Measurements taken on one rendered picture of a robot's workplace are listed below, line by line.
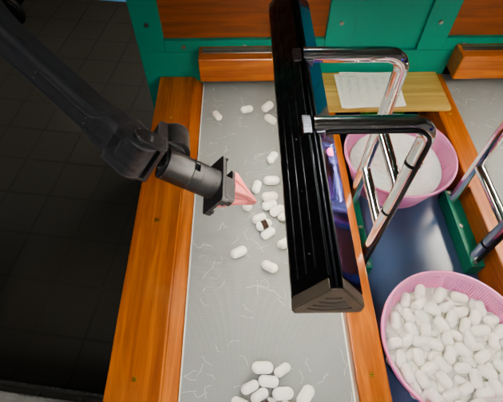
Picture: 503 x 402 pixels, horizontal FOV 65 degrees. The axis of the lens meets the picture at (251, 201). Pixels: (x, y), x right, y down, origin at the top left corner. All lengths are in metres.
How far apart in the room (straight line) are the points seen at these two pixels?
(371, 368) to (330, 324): 0.10
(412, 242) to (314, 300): 0.59
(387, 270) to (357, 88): 0.50
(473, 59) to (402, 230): 0.49
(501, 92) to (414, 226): 0.52
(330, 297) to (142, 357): 0.42
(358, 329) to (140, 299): 0.41
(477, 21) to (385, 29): 0.23
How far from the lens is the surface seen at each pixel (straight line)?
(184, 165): 0.69
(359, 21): 1.13
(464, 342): 0.87
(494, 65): 1.26
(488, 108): 1.28
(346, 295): 0.43
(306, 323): 0.78
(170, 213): 0.87
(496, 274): 0.96
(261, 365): 0.74
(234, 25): 1.10
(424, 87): 1.21
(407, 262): 0.96
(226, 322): 0.78
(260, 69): 1.09
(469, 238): 1.00
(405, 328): 0.83
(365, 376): 0.75
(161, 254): 0.82
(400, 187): 0.67
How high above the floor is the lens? 1.48
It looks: 55 degrees down
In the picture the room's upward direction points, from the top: straight up
